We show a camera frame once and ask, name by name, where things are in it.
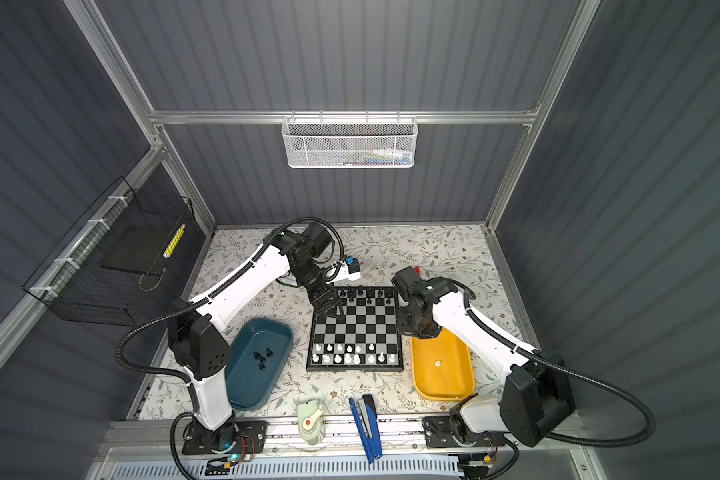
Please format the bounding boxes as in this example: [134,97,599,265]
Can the light green tape dispenser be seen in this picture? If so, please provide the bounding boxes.
[297,399,325,446]

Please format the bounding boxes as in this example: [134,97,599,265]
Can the white wire wall basket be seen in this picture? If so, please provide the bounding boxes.
[281,118,419,169]

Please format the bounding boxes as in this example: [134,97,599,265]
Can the blue black stapler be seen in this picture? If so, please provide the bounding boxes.
[349,394,383,464]

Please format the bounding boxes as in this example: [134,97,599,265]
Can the yellow plastic tray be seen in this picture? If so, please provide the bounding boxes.
[411,328,476,402]

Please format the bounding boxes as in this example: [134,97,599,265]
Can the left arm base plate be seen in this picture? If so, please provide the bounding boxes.
[181,420,268,455]

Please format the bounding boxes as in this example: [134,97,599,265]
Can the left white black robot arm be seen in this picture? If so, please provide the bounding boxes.
[115,217,360,453]

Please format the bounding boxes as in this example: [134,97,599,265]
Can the black chess pieces in tray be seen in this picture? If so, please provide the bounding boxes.
[253,348,274,370]

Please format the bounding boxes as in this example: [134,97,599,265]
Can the yellow green marker in basket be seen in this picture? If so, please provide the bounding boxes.
[162,223,186,259]

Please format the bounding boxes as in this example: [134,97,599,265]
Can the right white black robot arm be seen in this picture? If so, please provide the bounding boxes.
[392,267,657,448]

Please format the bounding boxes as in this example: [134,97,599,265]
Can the black white chess board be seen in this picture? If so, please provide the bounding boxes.
[306,286,404,372]

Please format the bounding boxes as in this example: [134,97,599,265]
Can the teal plastic tray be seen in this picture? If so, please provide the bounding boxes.
[225,318,293,411]

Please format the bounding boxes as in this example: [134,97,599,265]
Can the black wire side basket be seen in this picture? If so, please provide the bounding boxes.
[24,183,205,327]

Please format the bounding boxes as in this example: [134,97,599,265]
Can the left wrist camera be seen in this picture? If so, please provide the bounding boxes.
[332,257,362,282]

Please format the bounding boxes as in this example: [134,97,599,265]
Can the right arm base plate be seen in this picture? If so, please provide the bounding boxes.
[421,416,493,449]

